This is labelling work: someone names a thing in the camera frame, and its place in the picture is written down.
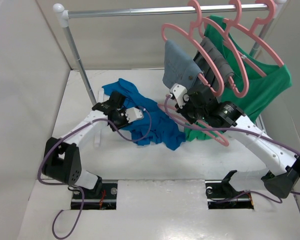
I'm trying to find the blue t shirt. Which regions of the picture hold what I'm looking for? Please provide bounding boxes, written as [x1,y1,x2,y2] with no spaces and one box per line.
[102,78,186,151]

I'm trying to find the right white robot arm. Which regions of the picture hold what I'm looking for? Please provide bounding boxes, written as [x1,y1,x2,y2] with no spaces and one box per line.
[169,83,300,199]

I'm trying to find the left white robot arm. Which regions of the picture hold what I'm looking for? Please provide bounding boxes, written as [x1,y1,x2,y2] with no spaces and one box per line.
[39,91,128,199]

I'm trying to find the green t shirt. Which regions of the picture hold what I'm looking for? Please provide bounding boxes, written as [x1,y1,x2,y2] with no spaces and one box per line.
[183,14,293,142]

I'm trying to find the pink hanger with jeans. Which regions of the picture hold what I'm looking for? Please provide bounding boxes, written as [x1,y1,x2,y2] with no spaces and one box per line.
[161,0,225,97]

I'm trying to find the pink hanger with grey trousers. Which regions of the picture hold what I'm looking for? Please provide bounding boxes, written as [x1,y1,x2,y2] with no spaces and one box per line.
[201,0,250,98]

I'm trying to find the pink hanger with green shirt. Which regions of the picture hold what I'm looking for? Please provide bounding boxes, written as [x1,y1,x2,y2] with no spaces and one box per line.
[223,0,284,77]

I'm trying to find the grey folded trousers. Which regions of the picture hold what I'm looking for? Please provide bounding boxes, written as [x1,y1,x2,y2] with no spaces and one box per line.
[193,37,234,90]

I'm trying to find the light blue denim shorts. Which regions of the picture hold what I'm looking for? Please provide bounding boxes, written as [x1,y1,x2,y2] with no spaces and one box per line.
[162,40,203,90]

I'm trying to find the silver clothes rack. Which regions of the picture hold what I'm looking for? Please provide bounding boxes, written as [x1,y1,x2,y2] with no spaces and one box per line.
[53,0,286,104]

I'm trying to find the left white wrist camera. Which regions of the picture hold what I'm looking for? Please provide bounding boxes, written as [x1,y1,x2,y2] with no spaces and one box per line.
[124,107,144,124]

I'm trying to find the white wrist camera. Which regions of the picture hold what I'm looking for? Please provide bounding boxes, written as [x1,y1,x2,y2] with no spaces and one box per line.
[169,83,189,109]
[124,107,144,124]

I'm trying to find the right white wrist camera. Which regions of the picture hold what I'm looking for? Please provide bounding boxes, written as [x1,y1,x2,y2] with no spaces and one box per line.
[169,83,189,109]

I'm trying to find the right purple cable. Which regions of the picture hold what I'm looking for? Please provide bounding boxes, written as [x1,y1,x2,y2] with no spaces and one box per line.
[163,93,300,205]

